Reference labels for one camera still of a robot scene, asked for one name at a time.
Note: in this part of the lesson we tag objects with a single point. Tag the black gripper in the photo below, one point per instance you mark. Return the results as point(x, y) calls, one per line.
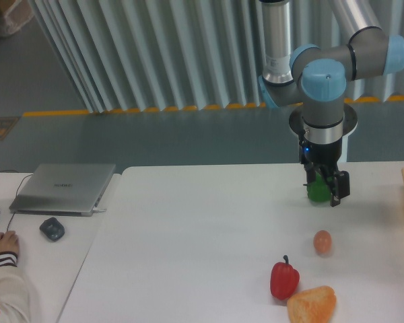
point(324, 157)

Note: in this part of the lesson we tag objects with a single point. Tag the grey folding screen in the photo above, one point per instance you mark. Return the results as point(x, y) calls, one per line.
point(163, 54)

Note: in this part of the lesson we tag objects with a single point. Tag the brown egg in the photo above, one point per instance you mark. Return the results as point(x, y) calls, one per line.
point(322, 242)

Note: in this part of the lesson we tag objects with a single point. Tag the green bell pepper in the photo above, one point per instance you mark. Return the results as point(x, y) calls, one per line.
point(318, 191)

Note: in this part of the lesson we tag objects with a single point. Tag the forearm in cream sleeve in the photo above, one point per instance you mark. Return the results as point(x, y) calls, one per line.
point(14, 292)

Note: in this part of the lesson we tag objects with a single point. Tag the dark grey small case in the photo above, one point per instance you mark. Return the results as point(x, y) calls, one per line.
point(52, 229)

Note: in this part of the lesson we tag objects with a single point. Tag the orange bread piece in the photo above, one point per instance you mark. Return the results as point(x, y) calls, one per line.
point(312, 305)

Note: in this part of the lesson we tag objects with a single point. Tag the silver closed laptop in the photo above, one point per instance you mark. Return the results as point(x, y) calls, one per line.
point(63, 189)

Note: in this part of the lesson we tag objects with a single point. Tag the person's hand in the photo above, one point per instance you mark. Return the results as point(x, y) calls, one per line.
point(9, 243)

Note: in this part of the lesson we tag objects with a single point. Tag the red bell pepper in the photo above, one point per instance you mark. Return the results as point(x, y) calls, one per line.
point(284, 279)

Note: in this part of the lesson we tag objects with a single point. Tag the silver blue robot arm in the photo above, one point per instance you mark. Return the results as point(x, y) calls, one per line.
point(315, 81)

